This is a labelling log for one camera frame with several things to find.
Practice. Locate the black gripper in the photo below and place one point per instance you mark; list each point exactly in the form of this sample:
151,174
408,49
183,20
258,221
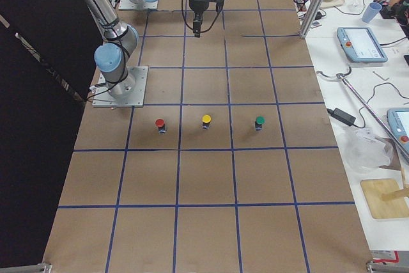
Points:
198,6

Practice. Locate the yellow push button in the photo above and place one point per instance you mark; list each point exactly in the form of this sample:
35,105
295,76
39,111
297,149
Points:
206,121

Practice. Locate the red push button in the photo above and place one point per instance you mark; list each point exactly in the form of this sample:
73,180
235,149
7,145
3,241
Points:
161,125

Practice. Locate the metal walking cane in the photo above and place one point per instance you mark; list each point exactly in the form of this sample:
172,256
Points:
343,78

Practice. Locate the blue teach pendant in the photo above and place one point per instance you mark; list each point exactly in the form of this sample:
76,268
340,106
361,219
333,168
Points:
398,121
360,45

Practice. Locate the blue plastic cup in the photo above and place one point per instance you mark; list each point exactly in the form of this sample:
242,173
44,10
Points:
371,11

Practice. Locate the right black power adapter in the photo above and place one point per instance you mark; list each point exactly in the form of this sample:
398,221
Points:
342,116

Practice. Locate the black controller device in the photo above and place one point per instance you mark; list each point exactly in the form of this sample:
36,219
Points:
399,12

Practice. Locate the clear plastic bag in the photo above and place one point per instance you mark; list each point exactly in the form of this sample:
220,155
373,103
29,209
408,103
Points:
363,151

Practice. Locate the wooden cutting board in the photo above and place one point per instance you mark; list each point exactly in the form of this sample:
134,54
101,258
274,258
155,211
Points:
385,199

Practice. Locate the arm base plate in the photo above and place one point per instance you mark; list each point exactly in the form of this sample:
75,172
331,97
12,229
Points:
137,5
128,93

